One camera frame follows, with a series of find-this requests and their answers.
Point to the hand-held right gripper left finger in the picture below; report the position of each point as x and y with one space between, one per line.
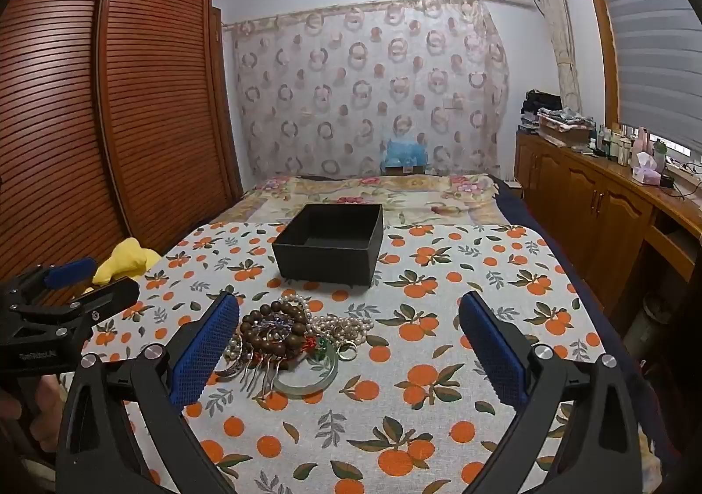
205 346

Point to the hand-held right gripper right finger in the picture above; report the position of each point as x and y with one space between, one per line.
493 357

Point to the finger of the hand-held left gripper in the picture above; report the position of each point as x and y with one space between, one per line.
112 295
70 271

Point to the silver bangle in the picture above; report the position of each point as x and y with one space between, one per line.
230 368

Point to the silver hair comb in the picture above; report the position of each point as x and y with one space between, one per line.
260 370

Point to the green jade bangle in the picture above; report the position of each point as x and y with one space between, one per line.
329 381

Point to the black cardboard box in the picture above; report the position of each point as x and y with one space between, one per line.
329 247

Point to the person's left hand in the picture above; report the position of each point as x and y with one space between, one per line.
44 409

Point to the yellow plush toy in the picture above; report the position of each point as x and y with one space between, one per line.
129 261

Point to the orange fruit print cloth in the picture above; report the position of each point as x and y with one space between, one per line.
417 417

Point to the brown slatted wardrobe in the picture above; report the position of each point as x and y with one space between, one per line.
137 115

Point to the floral blanket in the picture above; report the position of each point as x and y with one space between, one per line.
428 198

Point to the wooden cabinet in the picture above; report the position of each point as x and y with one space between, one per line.
587 209

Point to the small cardboard box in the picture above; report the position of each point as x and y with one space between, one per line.
406 170

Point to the blue plastic bag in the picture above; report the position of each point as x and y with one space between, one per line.
403 151

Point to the pink tissue box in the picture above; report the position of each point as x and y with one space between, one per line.
647 170

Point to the stack of folded cloths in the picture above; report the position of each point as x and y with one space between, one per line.
567 126

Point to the group of cosmetic bottles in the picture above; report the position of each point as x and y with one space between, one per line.
617 146

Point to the pile of dark clothes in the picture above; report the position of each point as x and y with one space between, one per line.
540 104

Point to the pink bottle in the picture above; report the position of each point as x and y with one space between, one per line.
641 140

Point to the beige window curtain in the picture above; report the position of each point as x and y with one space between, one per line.
565 61

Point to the grey window blind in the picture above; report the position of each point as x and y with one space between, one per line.
652 50

